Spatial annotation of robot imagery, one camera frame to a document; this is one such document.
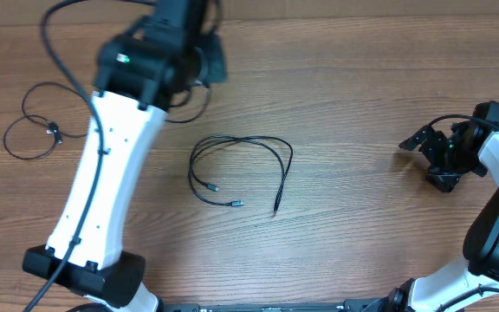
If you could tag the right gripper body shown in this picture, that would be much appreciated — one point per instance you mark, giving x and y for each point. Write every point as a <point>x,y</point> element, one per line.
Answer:
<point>447,160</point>

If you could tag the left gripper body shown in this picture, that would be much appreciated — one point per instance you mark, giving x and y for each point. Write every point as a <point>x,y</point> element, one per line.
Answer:
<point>210,68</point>

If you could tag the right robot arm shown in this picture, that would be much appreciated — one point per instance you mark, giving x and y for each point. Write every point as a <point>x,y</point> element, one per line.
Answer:
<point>475,275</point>

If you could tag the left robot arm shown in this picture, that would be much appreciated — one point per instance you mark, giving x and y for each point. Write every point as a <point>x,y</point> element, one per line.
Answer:
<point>138,73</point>

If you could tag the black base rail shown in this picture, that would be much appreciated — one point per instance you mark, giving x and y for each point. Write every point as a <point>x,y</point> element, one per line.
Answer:
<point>349,305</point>

